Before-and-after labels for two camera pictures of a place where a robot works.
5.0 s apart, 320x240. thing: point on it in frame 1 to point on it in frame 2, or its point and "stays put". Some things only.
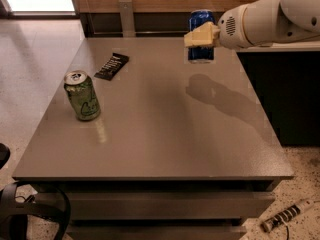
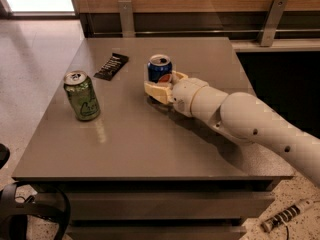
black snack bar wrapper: (112, 66) stays put
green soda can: (82, 94) stays put
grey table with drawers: (145, 143) stays put
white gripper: (230, 29) to (182, 95)
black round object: (5, 154) stays put
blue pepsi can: (196, 20) to (160, 68)
